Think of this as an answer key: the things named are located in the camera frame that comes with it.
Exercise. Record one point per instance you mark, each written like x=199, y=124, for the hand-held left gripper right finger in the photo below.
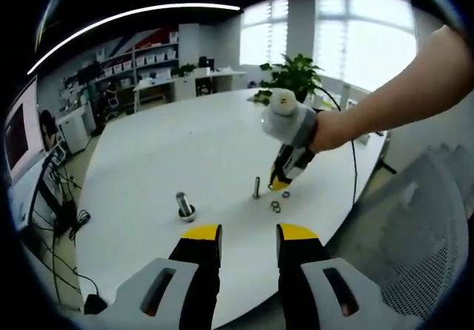
x=300, y=259

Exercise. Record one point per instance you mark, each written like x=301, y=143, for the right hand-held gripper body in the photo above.
x=292, y=123

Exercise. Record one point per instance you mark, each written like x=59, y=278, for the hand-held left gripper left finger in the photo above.
x=200, y=259

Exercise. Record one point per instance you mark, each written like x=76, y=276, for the small steel washer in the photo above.
x=276, y=207
x=285, y=195

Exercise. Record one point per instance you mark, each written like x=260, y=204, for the thin threaded steel stud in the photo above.
x=256, y=187

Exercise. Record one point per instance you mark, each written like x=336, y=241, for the thick threaded steel stud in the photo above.
x=184, y=206

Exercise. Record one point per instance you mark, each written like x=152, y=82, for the green potted plant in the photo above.
x=292, y=76

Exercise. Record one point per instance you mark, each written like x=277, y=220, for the small black monitor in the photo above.
x=206, y=63

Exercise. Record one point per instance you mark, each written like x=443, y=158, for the white workbench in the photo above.
x=185, y=86

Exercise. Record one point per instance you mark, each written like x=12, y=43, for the black power adapter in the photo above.
x=95, y=304

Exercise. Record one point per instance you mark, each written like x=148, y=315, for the small green desk plant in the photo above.
x=184, y=70

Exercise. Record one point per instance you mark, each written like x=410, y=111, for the grey mesh office chair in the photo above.
x=418, y=226

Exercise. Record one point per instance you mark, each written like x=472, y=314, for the shelf unit with white bins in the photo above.
x=144, y=61

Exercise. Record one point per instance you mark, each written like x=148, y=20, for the white low cabinet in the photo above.
x=74, y=132

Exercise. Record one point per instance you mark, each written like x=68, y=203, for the black and white office chair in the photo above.
x=112, y=98

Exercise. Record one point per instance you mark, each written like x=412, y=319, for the grey side desk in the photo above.
x=26, y=197

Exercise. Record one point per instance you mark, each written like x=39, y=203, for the long ceiling light strip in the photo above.
x=111, y=19

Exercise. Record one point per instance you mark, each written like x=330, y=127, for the large computer monitor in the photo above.
x=22, y=134

